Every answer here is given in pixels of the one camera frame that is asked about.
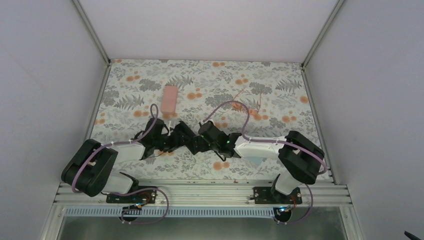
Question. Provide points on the pink glasses case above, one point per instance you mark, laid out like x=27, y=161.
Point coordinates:
x=169, y=99

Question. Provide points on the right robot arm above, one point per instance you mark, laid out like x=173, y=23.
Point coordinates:
x=302, y=159

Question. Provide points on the floral table mat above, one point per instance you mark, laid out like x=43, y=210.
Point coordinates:
x=205, y=88

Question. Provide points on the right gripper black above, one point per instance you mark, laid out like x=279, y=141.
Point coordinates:
x=201, y=138

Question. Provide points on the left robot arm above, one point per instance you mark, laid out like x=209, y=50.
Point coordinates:
x=90, y=170

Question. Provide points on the clear orange sunglasses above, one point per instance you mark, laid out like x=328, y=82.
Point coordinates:
x=247, y=102

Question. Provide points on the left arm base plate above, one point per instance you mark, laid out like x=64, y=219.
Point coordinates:
x=140, y=195

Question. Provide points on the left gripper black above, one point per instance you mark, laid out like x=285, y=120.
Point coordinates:
x=178, y=143

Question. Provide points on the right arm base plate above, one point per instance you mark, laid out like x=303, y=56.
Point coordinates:
x=264, y=196

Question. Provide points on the aluminium rail base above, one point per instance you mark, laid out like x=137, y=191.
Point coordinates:
x=203, y=198

